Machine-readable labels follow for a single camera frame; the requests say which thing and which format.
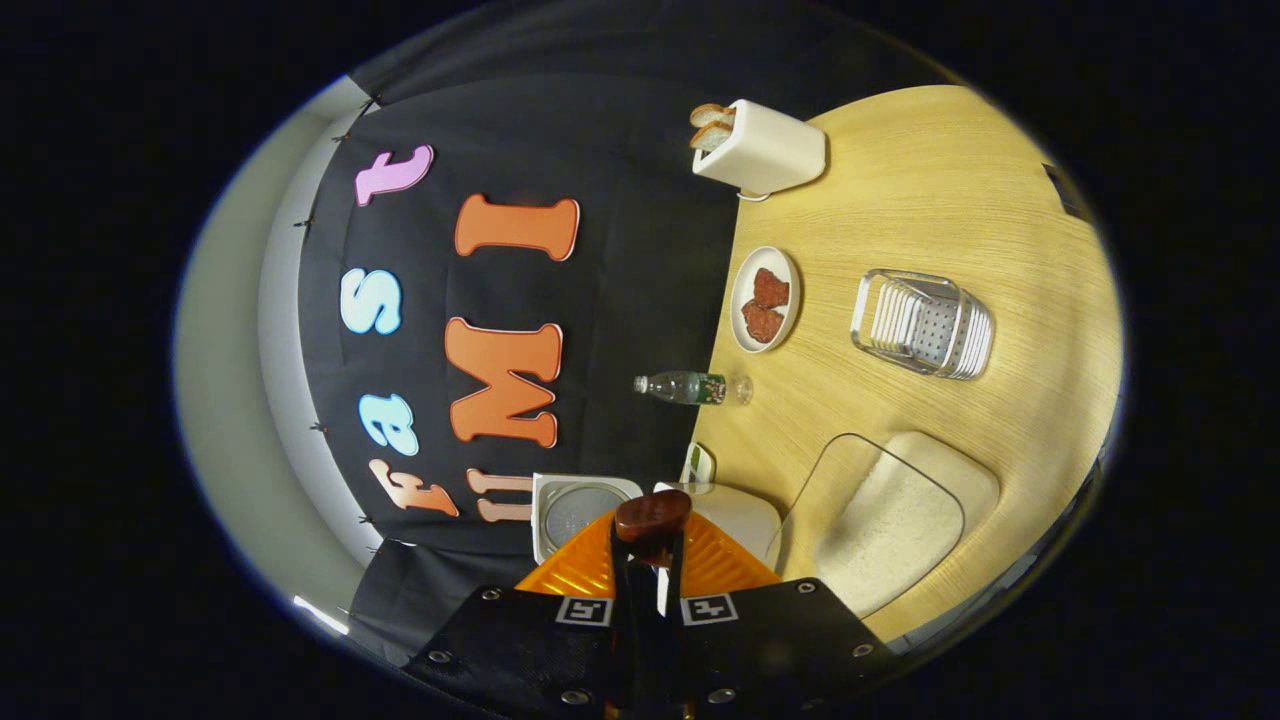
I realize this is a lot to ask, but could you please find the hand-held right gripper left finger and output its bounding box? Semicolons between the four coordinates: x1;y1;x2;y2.
403;508;641;720

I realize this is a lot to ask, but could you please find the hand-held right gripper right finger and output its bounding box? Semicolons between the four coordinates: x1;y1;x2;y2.
660;510;898;720

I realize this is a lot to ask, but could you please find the dark wooden spoon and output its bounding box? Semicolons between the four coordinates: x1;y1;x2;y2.
613;489;694;571

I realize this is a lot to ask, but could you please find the metal chopstick holder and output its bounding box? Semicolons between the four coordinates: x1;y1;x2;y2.
850;268;995;381

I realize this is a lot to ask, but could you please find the clear plastic water bottle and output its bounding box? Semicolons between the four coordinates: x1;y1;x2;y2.
633;370;754;407

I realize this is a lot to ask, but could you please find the black backdrop cloth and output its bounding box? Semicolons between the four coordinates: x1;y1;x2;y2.
295;5;951;666

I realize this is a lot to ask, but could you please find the white round plate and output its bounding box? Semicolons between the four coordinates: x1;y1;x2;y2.
730;246;802;355

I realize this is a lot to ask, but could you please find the white toaster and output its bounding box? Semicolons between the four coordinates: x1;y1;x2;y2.
691;99;828;197

